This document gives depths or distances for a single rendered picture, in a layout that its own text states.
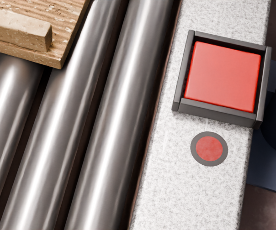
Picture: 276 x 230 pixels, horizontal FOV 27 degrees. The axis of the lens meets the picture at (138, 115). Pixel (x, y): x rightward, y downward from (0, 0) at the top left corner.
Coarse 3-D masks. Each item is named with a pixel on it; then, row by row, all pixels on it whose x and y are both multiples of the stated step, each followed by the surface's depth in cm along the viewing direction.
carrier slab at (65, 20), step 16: (0, 0) 50; (16, 0) 51; (32, 0) 51; (48, 0) 51; (64, 0) 51; (80, 0) 51; (32, 16) 50; (48, 16) 50; (64, 16) 50; (80, 16) 51; (64, 32) 49; (0, 48) 49; (16, 48) 48; (64, 48) 49; (48, 64) 49
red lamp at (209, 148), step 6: (204, 138) 48; (210, 138) 48; (198, 144) 48; (204, 144) 48; (210, 144) 48; (216, 144) 48; (198, 150) 47; (204, 150) 47; (210, 150) 48; (216, 150) 48; (222, 150) 48; (204, 156) 47; (210, 156) 47; (216, 156) 47
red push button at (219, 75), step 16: (208, 48) 50; (224, 48) 51; (192, 64) 50; (208, 64) 50; (224, 64) 50; (240, 64) 50; (256, 64) 50; (192, 80) 49; (208, 80) 49; (224, 80) 49; (240, 80) 49; (256, 80) 49; (192, 96) 48; (208, 96) 48; (224, 96) 48; (240, 96) 48
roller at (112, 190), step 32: (160, 0) 54; (128, 32) 52; (160, 32) 53; (128, 64) 50; (128, 96) 49; (96, 128) 48; (128, 128) 48; (96, 160) 46; (128, 160) 47; (96, 192) 45; (96, 224) 44
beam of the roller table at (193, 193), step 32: (192, 0) 55; (224, 0) 55; (256, 0) 55; (224, 32) 53; (256, 32) 53; (160, 96) 50; (160, 128) 48; (192, 128) 48; (224, 128) 49; (160, 160) 47; (192, 160) 47; (160, 192) 46; (192, 192) 46; (224, 192) 46; (160, 224) 44; (192, 224) 45; (224, 224) 45
